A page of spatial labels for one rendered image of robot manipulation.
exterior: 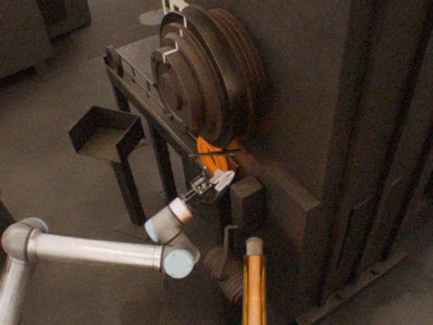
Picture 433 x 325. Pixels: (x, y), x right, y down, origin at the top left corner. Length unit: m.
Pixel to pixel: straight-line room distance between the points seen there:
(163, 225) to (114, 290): 0.81
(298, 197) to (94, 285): 1.30
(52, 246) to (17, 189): 1.48
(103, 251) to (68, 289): 0.93
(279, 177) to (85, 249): 0.68
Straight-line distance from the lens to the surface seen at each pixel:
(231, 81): 1.24
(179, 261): 1.42
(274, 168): 1.46
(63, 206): 2.71
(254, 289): 1.33
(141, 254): 1.44
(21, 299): 1.77
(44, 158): 3.08
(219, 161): 1.59
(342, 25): 1.00
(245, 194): 1.48
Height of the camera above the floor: 1.93
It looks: 46 degrees down
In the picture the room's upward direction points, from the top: 6 degrees counter-clockwise
